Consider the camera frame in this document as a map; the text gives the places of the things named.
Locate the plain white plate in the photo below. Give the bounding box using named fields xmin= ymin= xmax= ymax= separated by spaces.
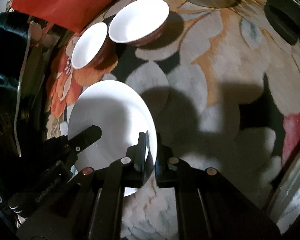
xmin=67 ymin=80 xmax=158 ymax=197

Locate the floral rug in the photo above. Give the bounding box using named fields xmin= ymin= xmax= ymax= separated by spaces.
xmin=43 ymin=0 xmax=300 ymax=240

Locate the white plate with bear print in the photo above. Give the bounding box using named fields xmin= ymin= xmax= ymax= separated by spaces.
xmin=267 ymin=149 xmax=300 ymax=235

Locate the red bowl white inside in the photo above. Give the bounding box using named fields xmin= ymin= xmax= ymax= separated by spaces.
xmin=71 ymin=22 xmax=114 ymax=70
xmin=108 ymin=0 xmax=170 ymax=47

